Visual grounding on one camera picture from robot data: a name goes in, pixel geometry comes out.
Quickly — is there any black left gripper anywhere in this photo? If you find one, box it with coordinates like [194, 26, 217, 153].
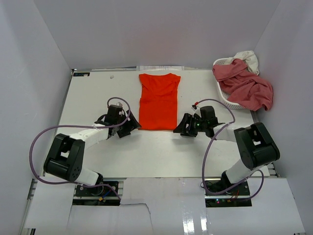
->
[115, 110, 141, 138]

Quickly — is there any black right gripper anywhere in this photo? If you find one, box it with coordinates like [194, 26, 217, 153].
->
[173, 113, 207, 138]

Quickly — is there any orange t shirt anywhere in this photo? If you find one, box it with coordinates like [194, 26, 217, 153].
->
[139, 73, 181, 131]

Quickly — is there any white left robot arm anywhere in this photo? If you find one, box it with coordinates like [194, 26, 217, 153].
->
[44, 105, 141, 195]

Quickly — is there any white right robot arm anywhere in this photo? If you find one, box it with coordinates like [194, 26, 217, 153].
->
[173, 105, 280, 195]

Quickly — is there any white perforated laundry basket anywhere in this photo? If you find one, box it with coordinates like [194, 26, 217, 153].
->
[212, 57, 247, 110]

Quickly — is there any pink t shirt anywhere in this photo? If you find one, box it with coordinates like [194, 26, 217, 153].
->
[212, 58, 274, 112]

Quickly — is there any black corner label plate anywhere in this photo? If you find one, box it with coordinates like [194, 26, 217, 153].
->
[73, 72, 90, 77]

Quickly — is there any cream white t shirt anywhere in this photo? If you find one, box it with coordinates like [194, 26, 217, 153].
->
[232, 50, 260, 75]

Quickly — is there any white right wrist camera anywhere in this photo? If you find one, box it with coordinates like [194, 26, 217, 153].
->
[192, 103, 201, 119]

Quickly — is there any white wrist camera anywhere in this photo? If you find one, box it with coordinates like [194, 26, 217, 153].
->
[192, 103, 201, 119]
[116, 102, 125, 116]

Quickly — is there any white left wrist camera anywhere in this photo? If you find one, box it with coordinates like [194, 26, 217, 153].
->
[116, 102, 125, 116]

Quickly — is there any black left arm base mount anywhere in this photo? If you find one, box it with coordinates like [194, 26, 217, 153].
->
[72, 186, 120, 206]

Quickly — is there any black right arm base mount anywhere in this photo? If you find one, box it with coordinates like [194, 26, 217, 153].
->
[205, 181, 252, 208]

